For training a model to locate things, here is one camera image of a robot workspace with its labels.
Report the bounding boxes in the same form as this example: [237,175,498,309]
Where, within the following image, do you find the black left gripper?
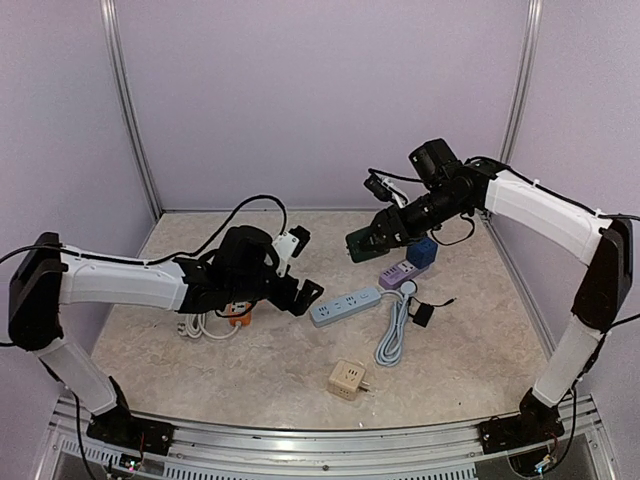
[228,267,323,316]

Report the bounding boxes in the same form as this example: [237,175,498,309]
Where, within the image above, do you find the dark green cube socket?
[345,227,390,263]

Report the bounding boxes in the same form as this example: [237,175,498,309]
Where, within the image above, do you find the light blue power strip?
[310,287,382,328]

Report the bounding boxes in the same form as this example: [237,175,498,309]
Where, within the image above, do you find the purple power strip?
[378,260,429,290]

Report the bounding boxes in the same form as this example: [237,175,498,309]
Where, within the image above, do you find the blue cube socket adapter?
[405,237,438,270]

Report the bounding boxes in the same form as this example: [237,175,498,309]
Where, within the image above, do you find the beige cube socket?
[327,359,370,401]

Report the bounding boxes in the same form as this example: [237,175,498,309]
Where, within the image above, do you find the light blue cable with plug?
[374,280,419,367]

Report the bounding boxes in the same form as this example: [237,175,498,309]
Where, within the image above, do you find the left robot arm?
[8,225,324,445]

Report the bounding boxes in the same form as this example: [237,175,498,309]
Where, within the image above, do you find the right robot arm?
[346,139,633,408]

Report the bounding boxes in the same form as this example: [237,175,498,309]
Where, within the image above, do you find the orange power strip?
[222,302,253,328]

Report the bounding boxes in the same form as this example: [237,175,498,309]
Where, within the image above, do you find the black power adapter with cable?
[409,298,456,328]

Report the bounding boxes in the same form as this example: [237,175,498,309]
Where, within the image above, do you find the white cable of orange strip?
[175,312,241,342]

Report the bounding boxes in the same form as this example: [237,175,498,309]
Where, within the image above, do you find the right aluminium corner post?
[482,0,544,219]

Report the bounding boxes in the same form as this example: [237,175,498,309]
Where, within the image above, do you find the aluminium corner post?
[482,0,544,219]
[100,0,164,221]

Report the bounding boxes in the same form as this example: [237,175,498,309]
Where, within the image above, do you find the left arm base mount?
[87,406,175,456]

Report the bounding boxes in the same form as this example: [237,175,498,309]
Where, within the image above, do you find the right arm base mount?
[477,390,565,454]

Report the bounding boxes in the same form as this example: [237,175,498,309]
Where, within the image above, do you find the aluminium front frame rail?
[34,397,616,480]

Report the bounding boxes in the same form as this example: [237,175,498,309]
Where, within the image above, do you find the left aluminium corner post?
[100,0,164,221]

